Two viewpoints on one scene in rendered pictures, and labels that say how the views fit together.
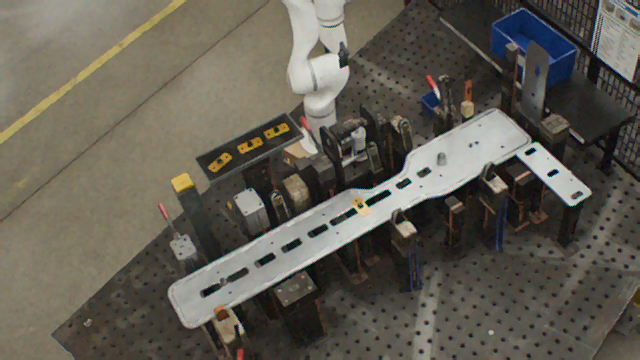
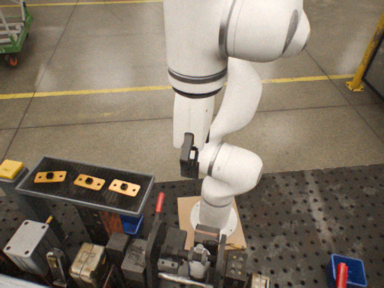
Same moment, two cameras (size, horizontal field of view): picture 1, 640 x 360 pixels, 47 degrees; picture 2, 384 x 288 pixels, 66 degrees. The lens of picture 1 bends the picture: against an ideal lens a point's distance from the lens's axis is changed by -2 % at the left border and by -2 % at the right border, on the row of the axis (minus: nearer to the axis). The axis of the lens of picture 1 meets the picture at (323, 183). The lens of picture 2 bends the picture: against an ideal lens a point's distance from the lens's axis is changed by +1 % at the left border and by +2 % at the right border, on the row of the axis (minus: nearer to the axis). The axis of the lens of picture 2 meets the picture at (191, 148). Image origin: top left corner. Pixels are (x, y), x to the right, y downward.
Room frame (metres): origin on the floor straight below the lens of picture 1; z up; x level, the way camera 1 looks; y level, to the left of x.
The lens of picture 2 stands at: (1.51, -0.32, 1.83)
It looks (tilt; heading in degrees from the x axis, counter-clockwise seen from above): 45 degrees down; 35
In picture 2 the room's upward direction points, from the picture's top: straight up
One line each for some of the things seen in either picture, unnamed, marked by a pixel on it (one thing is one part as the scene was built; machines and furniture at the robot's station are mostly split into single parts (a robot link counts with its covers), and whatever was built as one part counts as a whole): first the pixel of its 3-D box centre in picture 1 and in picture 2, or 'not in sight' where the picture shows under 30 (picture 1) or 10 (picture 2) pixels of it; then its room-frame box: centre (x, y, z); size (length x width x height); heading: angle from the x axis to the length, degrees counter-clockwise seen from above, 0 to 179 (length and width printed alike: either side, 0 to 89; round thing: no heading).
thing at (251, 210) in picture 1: (260, 235); (52, 269); (1.57, 0.26, 0.90); 0.13 x 0.10 x 0.41; 21
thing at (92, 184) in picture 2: (249, 144); (89, 181); (1.77, 0.22, 1.17); 0.08 x 0.04 x 0.01; 107
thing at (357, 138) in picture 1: (355, 166); (187, 283); (1.77, -0.13, 0.94); 0.18 x 0.13 x 0.49; 111
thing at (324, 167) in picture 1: (327, 194); (146, 282); (1.71, -0.01, 0.89); 0.13 x 0.11 x 0.38; 21
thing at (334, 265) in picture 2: (436, 105); (344, 274); (2.18, -0.53, 0.74); 0.11 x 0.10 x 0.09; 111
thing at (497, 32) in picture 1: (532, 49); not in sight; (2.04, -0.88, 1.09); 0.30 x 0.17 x 0.13; 22
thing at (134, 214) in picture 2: (249, 147); (87, 183); (1.77, 0.23, 1.16); 0.37 x 0.14 x 0.02; 111
